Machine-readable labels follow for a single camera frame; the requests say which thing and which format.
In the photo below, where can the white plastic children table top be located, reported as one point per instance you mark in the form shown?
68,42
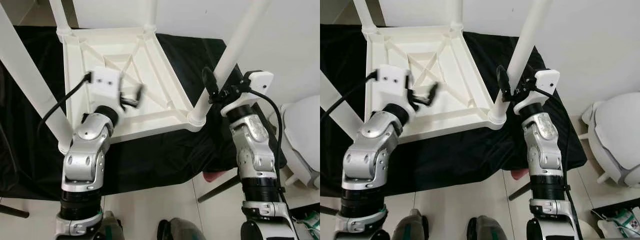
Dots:
165,95
460,90

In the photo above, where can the grey robot right foot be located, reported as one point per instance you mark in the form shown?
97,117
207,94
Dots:
181,231
489,229

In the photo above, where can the white rounded plastic object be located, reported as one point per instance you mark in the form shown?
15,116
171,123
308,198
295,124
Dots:
620,130
305,135

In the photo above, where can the grey robot left foot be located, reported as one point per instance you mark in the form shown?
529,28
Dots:
114,227
412,226

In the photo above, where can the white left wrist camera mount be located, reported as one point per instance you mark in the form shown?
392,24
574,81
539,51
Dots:
392,80
106,80

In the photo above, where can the pink soft object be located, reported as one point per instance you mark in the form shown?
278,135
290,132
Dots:
212,175
520,174

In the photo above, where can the grey robot foot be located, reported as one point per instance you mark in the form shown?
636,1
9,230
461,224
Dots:
489,229
181,231
412,226
114,227

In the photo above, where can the black flat floor object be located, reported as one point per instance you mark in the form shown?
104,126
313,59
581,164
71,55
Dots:
600,210
295,207

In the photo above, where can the white green printed object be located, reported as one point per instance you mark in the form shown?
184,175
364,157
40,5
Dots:
617,222
310,222

